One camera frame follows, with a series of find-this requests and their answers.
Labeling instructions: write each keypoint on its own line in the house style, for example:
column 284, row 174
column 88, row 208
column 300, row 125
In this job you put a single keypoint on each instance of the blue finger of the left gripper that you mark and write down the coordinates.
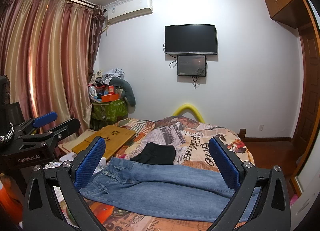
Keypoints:
column 44, row 119

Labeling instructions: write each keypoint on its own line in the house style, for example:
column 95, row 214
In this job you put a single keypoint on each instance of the small black wall screen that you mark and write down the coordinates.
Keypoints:
column 192, row 65

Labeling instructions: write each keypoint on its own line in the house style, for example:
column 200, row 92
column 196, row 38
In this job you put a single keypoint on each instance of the black wall television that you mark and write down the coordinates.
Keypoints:
column 191, row 39

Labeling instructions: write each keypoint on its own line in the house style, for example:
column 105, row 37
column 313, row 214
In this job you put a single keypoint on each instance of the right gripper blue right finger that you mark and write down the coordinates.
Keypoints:
column 261, row 200

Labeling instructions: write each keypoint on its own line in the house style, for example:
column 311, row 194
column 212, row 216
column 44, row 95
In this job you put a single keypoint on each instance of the white air conditioner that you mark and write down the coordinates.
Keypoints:
column 129, row 10

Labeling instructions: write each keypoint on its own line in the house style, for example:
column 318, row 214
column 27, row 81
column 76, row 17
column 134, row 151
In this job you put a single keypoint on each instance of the black folded garment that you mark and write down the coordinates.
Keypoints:
column 154, row 154

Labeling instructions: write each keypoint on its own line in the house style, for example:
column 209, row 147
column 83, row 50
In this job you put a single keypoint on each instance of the newspaper print bed cover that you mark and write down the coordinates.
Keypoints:
column 191, row 141

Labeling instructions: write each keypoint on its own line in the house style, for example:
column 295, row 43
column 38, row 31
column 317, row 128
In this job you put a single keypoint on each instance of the pink slipper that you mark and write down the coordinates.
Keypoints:
column 293, row 199

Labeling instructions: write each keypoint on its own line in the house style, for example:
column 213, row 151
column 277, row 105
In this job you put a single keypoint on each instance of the pink striped curtain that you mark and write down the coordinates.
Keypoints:
column 48, row 49

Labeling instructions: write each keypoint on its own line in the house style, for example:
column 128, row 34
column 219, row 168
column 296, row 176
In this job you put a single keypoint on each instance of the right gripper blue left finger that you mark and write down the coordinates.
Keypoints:
column 41, row 210

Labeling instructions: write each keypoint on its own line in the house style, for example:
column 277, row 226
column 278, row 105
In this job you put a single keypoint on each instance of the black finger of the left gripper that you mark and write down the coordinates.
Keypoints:
column 60, row 132

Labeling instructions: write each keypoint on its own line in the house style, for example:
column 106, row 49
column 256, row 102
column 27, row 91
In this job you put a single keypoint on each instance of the grey plush pillow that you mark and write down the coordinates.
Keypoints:
column 127, row 92

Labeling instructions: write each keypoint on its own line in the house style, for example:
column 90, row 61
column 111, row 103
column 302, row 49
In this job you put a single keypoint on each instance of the wooden wardrobe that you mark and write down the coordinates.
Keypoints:
column 299, row 16

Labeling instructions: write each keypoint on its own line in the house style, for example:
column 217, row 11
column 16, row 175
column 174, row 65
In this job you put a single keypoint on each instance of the yellow foam tube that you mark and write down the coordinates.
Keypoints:
column 190, row 109

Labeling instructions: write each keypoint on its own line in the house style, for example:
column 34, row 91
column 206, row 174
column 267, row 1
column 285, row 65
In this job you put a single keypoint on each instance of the orange box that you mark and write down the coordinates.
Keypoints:
column 110, row 97

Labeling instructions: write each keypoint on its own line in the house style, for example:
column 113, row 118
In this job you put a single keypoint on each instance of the wooden lap desk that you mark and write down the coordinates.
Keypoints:
column 114, row 138

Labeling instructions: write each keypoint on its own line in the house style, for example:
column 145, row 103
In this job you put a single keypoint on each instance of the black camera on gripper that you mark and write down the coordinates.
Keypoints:
column 11, row 113

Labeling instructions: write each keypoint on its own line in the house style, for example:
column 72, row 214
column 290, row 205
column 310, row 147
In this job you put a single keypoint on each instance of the blue denim jeans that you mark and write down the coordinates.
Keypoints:
column 167, row 191

